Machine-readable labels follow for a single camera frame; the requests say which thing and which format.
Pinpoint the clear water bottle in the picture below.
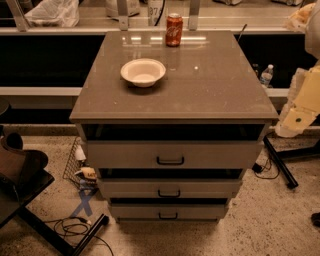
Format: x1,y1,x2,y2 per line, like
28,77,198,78
260,64,274,88

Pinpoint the grey middle drawer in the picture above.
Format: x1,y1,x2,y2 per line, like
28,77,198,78
98,178,242,199

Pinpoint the grey drawer cabinet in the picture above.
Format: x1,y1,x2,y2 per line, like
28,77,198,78
70,31,277,208

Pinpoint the blue tape cross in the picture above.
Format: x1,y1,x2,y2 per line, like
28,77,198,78
71,189,97,217

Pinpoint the brown chair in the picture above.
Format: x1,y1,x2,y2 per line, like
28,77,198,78
0,133,54,228

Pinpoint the grey top drawer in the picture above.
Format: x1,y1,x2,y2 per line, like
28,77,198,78
87,141,263,169

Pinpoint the orange soda can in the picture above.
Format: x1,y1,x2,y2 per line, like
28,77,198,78
165,13,183,47

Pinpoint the grey drawer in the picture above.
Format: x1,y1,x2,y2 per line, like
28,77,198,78
87,141,263,169
109,204,228,221
98,178,242,199

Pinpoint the white plastic bag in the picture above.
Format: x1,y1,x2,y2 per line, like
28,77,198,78
25,0,79,27

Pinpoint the wire mesh basket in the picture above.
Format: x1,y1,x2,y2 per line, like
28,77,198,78
63,137,86,189

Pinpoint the black stand leg left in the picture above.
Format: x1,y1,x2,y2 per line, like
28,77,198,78
18,208,114,256

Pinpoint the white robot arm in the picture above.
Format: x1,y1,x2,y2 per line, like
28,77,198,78
275,0,320,138

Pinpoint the white paper bowl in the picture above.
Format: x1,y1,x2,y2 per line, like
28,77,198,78
120,58,166,88

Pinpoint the black stand leg right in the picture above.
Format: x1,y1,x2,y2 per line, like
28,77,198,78
263,137,320,189

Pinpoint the black floor cable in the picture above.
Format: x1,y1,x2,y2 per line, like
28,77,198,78
43,216,115,256

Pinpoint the black cable right floor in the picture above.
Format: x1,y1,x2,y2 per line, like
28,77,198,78
251,157,282,181

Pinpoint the black stand leg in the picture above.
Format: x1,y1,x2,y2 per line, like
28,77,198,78
18,208,114,256
263,137,320,189

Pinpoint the grey bottom drawer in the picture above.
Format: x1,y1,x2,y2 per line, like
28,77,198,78
109,204,228,221

